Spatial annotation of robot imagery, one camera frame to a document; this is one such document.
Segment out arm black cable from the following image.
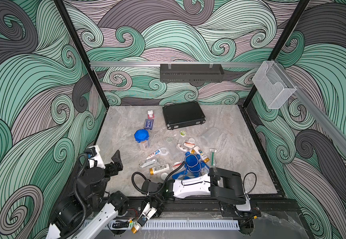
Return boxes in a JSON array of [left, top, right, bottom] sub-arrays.
[[57, 153, 90, 239], [130, 161, 257, 196]]

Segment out small pink-capped bottle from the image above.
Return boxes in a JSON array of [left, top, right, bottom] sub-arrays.
[[147, 110, 155, 119]]

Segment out clear acrylic wall holder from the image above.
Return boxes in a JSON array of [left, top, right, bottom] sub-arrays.
[[253, 60, 296, 109]]

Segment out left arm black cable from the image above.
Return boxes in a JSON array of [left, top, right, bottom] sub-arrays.
[[57, 153, 90, 239]]

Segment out green toothbrush in wrapper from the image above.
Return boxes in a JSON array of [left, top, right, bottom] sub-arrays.
[[210, 148, 217, 167]]

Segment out black hard case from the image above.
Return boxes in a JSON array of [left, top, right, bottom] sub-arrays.
[[162, 101, 206, 130]]

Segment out round white soap disc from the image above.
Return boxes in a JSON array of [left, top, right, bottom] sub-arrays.
[[161, 172, 169, 180]]

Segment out dark blue small box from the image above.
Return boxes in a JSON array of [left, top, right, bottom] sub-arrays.
[[144, 119, 154, 130]]

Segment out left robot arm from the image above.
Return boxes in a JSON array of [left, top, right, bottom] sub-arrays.
[[46, 146, 129, 239]]

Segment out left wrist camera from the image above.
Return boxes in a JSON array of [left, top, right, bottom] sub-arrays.
[[84, 145, 106, 169]]

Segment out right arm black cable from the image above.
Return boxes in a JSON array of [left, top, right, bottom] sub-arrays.
[[130, 161, 257, 196]]

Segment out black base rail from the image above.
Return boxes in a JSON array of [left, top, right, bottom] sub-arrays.
[[110, 195, 299, 216]]

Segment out white slotted cable duct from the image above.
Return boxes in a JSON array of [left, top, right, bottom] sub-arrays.
[[83, 219, 241, 231]]

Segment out yellow shampoo bottle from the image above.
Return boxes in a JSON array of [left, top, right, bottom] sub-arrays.
[[191, 146, 210, 163]]

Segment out black wall shelf tray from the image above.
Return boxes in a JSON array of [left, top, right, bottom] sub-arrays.
[[160, 63, 225, 85]]

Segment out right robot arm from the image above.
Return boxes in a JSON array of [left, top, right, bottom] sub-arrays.
[[136, 164, 252, 212]]

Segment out blue-lid container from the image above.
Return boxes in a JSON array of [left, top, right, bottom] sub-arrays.
[[134, 129, 150, 150], [199, 127, 221, 147]]

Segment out small green round cap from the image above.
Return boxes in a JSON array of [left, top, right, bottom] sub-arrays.
[[180, 130, 187, 137]]

